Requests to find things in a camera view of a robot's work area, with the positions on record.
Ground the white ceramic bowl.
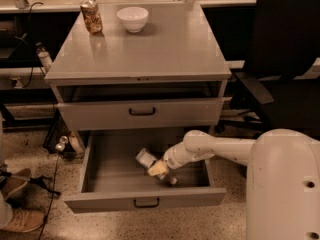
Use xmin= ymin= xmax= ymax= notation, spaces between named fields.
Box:
xmin=117 ymin=7 xmax=149 ymax=33

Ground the bottle beside cabinet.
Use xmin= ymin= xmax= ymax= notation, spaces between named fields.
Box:
xmin=36 ymin=42 xmax=52 ymax=72

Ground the grey drawer cabinet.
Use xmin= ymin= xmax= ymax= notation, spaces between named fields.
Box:
xmin=44 ymin=2 xmax=233 ymax=215

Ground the clear plastic water bottle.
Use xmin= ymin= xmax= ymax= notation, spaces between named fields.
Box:
xmin=136 ymin=148 xmax=177 ymax=185

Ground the black office chair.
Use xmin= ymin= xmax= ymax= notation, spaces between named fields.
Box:
xmin=214 ymin=0 xmax=320 ymax=139

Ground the open middle drawer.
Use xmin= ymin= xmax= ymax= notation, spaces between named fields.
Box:
xmin=64 ymin=128 xmax=226 ymax=213

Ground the tan sneaker upper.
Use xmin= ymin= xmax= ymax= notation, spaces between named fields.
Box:
xmin=0 ymin=168 xmax=31 ymax=201

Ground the upper grey drawer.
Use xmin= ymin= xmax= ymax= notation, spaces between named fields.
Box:
xmin=58 ymin=98 xmax=223 ymax=131

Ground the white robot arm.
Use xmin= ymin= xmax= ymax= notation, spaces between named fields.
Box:
xmin=148 ymin=129 xmax=320 ymax=240

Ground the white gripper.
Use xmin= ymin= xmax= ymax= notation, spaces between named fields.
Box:
xmin=147 ymin=142 xmax=198 ymax=177

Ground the tan sneaker lower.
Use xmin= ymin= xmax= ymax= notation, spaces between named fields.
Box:
xmin=0 ymin=208 xmax=45 ymax=233

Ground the black cable with plug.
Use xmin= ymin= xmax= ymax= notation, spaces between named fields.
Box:
xmin=37 ymin=135 xmax=69 ymax=240

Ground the black tripod leg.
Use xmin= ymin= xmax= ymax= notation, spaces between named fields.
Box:
xmin=0 ymin=171 xmax=61 ymax=196

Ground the tan sneaker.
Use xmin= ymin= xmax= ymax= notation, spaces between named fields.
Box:
xmin=0 ymin=168 xmax=31 ymax=201
xmin=0 ymin=208 xmax=45 ymax=233

